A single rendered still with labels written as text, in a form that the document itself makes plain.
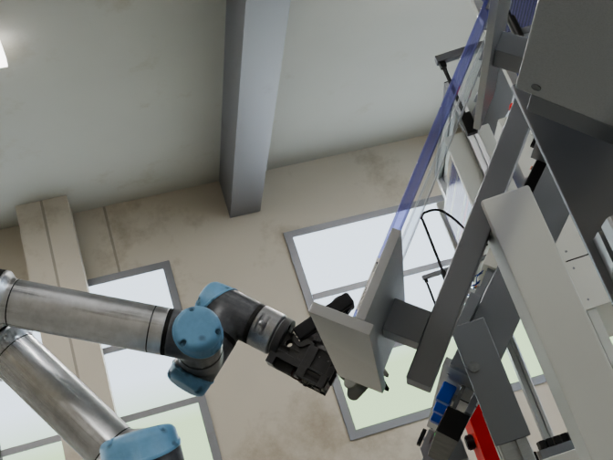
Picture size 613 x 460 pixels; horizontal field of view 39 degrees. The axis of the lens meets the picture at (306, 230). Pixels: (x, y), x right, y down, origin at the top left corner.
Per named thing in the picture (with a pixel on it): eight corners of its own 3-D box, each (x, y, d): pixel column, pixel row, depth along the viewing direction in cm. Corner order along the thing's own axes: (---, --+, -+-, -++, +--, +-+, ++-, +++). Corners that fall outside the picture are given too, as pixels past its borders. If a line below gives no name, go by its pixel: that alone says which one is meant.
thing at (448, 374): (488, 386, 122) (442, 363, 124) (456, 442, 184) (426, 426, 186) (492, 379, 123) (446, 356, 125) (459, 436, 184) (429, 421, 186)
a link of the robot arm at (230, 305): (192, 327, 153) (218, 288, 156) (245, 354, 150) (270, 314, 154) (186, 310, 146) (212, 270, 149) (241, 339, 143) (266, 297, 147)
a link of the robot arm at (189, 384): (160, 364, 138) (196, 308, 142) (164, 381, 148) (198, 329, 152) (202, 389, 137) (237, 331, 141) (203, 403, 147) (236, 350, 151)
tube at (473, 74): (364, 351, 99) (355, 349, 99) (365, 354, 100) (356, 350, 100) (508, -1, 113) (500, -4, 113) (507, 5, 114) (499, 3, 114)
